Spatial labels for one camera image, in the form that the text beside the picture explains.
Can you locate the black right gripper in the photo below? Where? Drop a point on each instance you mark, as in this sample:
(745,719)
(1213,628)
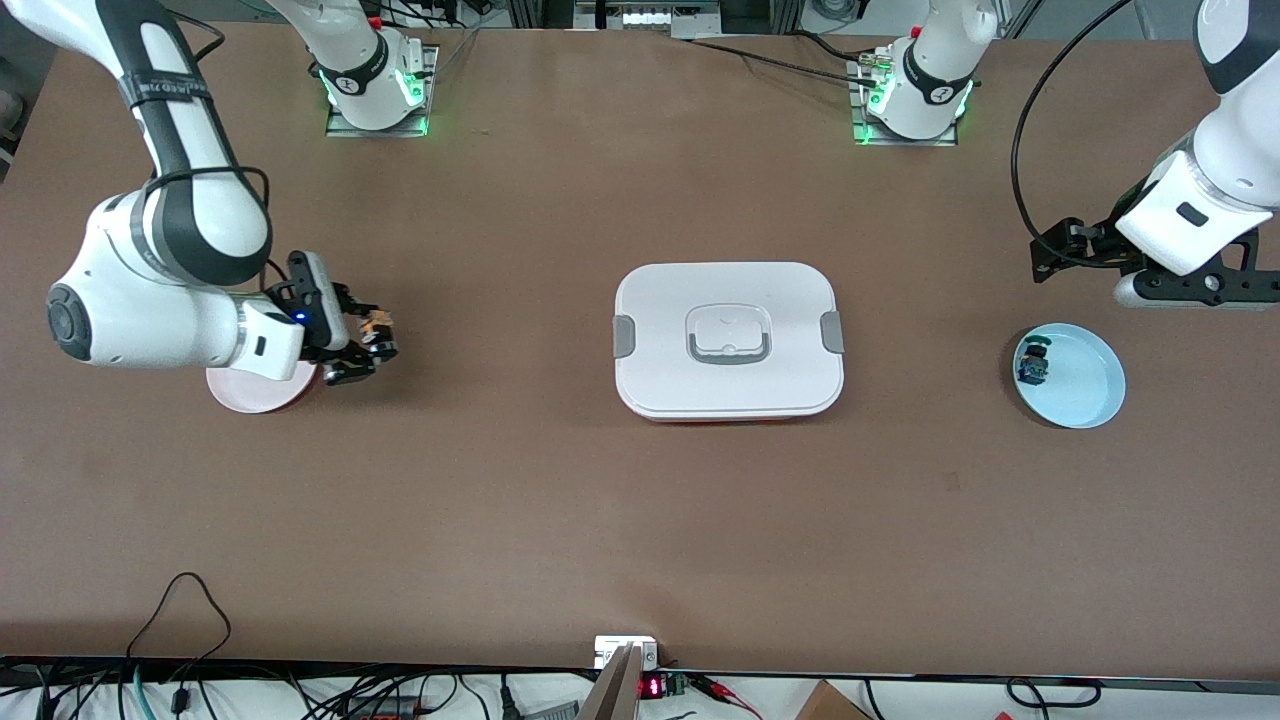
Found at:
(340,345)

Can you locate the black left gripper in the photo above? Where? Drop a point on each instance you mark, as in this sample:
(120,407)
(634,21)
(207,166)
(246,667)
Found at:
(1098,246)

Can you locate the orange push-button switch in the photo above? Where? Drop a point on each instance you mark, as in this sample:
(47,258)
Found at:
(377,325)

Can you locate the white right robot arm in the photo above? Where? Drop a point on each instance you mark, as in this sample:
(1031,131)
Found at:
(180,230)

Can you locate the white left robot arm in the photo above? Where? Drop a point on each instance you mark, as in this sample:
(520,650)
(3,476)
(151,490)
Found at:
(1230,150)

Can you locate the white lidded box grey clips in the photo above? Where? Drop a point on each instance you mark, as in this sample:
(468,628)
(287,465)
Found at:
(730,390)

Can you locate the small white socket box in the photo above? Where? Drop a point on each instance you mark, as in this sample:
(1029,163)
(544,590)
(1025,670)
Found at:
(612,645)

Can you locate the pink round plate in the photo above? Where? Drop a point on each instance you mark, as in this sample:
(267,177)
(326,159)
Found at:
(260,395)

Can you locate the blue black small component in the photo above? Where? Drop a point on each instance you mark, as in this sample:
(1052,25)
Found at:
(1034,365)

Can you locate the light blue round plate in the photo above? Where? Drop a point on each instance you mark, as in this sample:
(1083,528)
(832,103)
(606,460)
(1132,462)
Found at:
(1085,385)

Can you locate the grey metal bar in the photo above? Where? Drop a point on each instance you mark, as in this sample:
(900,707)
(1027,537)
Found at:
(612,690)

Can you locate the red digit display module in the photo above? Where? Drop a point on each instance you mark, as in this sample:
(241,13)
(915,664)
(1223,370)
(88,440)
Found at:
(655,686)

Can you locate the red clip leads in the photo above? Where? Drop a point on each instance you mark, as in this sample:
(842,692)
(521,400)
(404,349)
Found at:
(725,692)

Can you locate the brown cardboard piece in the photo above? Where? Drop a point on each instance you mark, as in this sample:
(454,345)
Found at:
(830,703)

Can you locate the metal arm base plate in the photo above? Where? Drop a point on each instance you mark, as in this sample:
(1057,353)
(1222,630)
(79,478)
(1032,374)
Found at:
(428,95)
(858,110)

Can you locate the metal frame with white device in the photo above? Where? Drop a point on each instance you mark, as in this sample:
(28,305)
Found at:
(650,15)

